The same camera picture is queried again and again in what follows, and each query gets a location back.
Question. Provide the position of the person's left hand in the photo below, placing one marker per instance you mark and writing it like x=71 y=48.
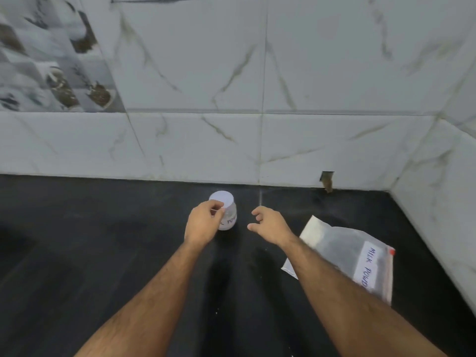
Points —
x=202 y=224

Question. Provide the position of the person's right hand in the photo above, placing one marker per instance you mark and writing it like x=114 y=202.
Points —
x=271 y=224

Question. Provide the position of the person's left fingers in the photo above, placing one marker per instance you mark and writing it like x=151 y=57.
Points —
x=218 y=210

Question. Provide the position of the person's right thumb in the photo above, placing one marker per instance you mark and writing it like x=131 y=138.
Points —
x=254 y=227

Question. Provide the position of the small white-lidded jar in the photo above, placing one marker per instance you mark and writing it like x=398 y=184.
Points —
x=227 y=211

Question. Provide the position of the person's right forearm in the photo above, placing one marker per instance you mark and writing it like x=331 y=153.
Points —
x=357 y=308

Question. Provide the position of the person's left forearm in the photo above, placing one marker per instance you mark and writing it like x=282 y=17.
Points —
x=148 y=304

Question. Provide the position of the clear zip bag of powder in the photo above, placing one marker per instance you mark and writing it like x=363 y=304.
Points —
x=349 y=256

